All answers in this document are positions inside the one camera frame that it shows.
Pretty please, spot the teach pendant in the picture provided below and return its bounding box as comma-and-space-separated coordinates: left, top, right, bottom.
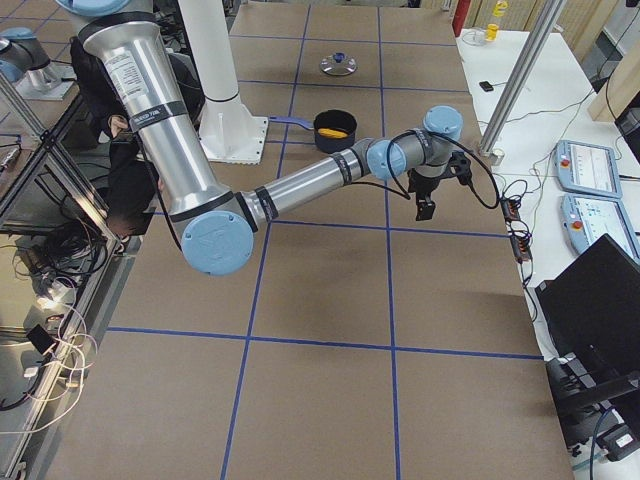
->
561, 193, 639, 262
552, 139, 622, 199

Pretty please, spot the seated person black shirt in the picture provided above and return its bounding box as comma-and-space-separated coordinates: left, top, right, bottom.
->
69, 34, 206, 236

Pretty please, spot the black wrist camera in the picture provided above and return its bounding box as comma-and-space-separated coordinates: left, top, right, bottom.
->
449, 151, 473, 187

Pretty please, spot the near teach pendant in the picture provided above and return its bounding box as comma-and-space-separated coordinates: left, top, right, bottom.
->
561, 193, 639, 262

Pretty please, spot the white camera stand post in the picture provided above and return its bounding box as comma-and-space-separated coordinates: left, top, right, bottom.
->
179, 0, 269, 165

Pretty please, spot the aluminium frame post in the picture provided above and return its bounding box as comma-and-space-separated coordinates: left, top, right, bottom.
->
478, 0, 567, 156

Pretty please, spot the yellow cup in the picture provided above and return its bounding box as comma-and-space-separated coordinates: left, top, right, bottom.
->
485, 23, 499, 42

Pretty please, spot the black laptop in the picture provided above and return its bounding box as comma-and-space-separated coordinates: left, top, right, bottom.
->
536, 234, 639, 398

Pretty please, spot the small black square pad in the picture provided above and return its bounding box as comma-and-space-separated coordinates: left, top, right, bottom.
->
479, 81, 494, 92

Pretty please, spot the yellow toy corn cob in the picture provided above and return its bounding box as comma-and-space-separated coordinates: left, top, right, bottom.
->
317, 128, 349, 139

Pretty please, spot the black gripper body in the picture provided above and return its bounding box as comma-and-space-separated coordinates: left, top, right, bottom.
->
408, 169, 441, 202

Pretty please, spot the far teach pendant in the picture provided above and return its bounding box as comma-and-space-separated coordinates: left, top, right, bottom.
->
552, 139, 622, 199

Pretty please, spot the dark blue saucepan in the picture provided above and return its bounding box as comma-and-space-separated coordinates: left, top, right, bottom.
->
268, 109, 358, 154

